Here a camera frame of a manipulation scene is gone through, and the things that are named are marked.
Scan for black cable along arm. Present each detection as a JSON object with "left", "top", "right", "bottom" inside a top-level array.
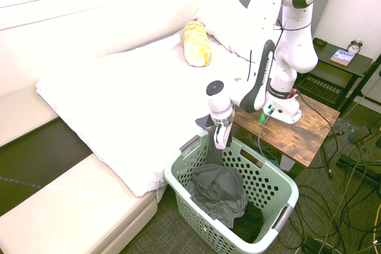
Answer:
[{"left": 248, "top": 18, "right": 312, "bottom": 67}]

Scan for mint green laundry basket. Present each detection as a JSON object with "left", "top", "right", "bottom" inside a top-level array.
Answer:
[{"left": 163, "top": 130, "right": 300, "bottom": 254}]

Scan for rustic wooden side table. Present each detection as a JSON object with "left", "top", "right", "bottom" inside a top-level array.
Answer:
[{"left": 232, "top": 78, "right": 342, "bottom": 177}]

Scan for black power brick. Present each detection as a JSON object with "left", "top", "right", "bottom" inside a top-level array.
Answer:
[{"left": 300, "top": 234, "right": 336, "bottom": 254}]

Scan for black twin-bell alarm clock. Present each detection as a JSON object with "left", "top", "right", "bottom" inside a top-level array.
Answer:
[{"left": 347, "top": 39, "right": 364, "bottom": 55}]

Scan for white bed pillow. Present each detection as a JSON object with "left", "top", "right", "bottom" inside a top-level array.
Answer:
[{"left": 193, "top": 0, "right": 268, "bottom": 61}]

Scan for grey garment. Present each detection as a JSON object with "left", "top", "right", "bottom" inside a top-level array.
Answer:
[{"left": 186, "top": 114, "right": 249, "bottom": 228}]

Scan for yellow cable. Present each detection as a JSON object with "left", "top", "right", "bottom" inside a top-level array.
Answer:
[{"left": 372, "top": 206, "right": 381, "bottom": 247}]

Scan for thin black cable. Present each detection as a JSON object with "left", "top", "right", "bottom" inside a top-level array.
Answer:
[{"left": 294, "top": 90, "right": 340, "bottom": 177}]

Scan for black tripod stand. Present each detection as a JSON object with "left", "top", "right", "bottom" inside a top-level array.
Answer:
[{"left": 342, "top": 54, "right": 381, "bottom": 177}]

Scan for grey headboard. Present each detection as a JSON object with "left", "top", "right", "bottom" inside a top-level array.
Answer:
[{"left": 220, "top": 0, "right": 339, "bottom": 43}]

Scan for black floor cables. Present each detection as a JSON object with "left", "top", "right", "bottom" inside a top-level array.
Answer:
[{"left": 276, "top": 96, "right": 381, "bottom": 254}]

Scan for blue cover book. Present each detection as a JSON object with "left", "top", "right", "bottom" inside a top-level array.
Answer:
[{"left": 330, "top": 48, "right": 357, "bottom": 66}]

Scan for yellow white patterned bolster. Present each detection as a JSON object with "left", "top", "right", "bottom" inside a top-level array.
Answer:
[{"left": 182, "top": 20, "right": 215, "bottom": 67}]

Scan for black nightstand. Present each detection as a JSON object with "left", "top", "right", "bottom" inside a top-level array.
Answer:
[{"left": 294, "top": 41, "right": 374, "bottom": 112}]

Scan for white bed duvet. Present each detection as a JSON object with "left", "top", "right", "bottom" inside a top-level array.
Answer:
[{"left": 35, "top": 32, "right": 257, "bottom": 198}]

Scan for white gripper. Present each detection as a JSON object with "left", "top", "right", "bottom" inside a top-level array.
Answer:
[{"left": 211, "top": 118, "right": 236, "bottom": 150}]

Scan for white upholstered bench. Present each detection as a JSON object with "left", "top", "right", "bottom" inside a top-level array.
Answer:
[
  {"left": 0, "top": 86, "right": 63, "bottom": 148},
  {"left": 0, "top": 154, "right": 158, "bottom": 254}
]

